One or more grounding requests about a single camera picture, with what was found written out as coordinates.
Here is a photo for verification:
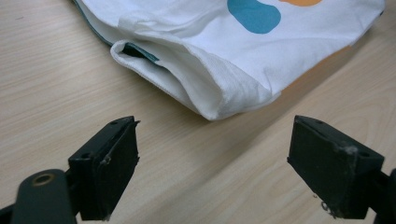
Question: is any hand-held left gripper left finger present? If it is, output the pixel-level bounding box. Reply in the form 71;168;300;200
67;115;140;222

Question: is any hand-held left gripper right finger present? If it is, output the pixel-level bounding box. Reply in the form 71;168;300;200
286;115;386;220

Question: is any white tote bag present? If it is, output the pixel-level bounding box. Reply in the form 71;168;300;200
73;0;387;121

